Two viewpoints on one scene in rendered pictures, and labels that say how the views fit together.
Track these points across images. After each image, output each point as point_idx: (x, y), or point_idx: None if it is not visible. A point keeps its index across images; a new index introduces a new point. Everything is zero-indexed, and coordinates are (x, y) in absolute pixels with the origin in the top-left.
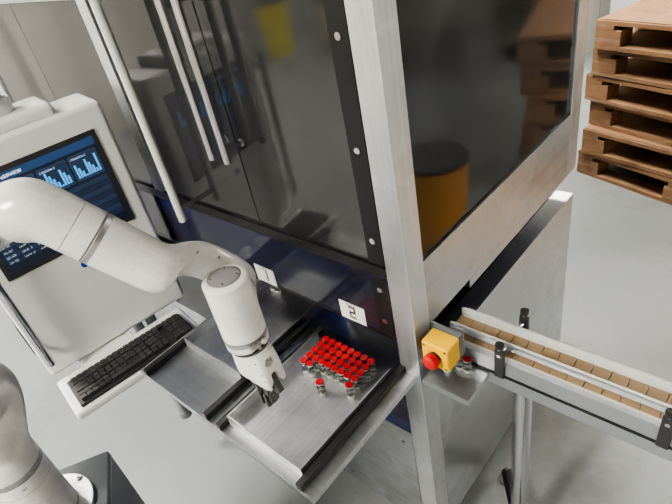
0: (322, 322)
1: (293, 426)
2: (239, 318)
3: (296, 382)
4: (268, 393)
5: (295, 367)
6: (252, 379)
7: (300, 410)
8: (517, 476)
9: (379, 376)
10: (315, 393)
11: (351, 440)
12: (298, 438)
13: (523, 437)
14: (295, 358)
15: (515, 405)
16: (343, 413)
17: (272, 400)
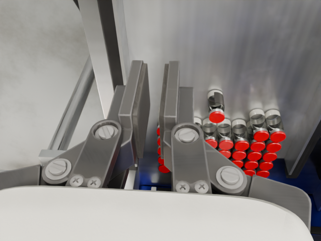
0: (299, 179)
1: (221, 17)
2: None
3: (278, 91)
4: (90, 137)
5: (299, 111)
6: (117, 236)
7: (231, 51)
8: (83, 74)
9: (154, 146)
10: (227, 89)
11: (104, 51)
12: (192, 1)
13: (62, 115)
14: (305, 127)
15: (56, 147)
16: (154, 82)
17: (113, 97)
